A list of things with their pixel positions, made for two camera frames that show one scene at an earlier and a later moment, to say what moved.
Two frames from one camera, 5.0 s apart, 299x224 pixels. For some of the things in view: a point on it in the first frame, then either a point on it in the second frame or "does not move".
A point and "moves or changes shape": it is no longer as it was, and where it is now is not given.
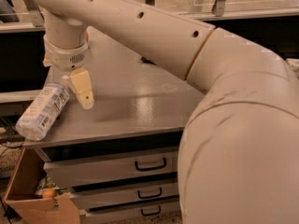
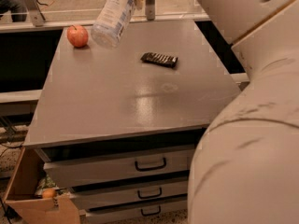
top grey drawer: [72, 174] does not move
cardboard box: [29, 207] does not move
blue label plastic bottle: [43, 109] moves or changes shape
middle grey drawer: [124, 194] does not move
